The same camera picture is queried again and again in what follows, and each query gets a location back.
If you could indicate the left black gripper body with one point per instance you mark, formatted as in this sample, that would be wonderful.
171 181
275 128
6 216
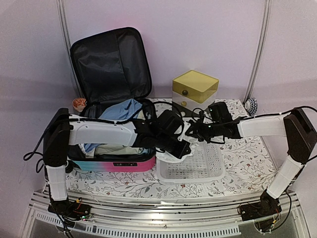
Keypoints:
165 145

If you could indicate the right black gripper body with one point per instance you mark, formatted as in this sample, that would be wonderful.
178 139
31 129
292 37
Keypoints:
207 132

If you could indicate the white garment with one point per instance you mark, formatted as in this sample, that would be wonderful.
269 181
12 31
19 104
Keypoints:
193 145

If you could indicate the white plastic mesh basket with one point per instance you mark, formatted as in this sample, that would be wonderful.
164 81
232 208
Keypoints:
204 166

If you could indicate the light blue garment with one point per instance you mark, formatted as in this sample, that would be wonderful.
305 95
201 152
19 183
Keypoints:
128 107

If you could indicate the pink and teal kids suitcase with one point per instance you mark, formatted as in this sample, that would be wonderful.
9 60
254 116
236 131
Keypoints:
112 67

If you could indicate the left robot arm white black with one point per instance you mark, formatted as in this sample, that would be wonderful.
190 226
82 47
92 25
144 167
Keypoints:
67 130

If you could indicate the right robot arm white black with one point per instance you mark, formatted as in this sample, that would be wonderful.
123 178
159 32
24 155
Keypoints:
292 126

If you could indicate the floral white tablecloth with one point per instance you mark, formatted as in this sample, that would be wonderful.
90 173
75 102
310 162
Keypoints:
248 168

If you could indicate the black white patterned cloth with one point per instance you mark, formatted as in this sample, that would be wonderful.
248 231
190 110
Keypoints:
251 106

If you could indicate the yellow and white storage box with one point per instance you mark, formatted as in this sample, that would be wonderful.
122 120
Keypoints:
194 89

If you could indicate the beige folded garment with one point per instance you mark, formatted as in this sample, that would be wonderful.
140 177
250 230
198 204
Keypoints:
108 149

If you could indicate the orange patterned ceramic bowl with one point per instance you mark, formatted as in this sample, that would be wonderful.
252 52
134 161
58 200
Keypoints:
79 104

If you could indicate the right metal wall post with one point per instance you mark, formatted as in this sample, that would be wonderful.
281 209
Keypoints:
260 49

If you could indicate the metal wall post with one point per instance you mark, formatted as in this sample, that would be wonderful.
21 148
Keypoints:
63 23
260 49

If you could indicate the aluminium front rail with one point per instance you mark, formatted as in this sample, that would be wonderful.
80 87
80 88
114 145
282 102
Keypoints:
127 217

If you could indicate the left metal wall post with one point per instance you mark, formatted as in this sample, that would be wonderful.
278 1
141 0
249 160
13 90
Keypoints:
63 23

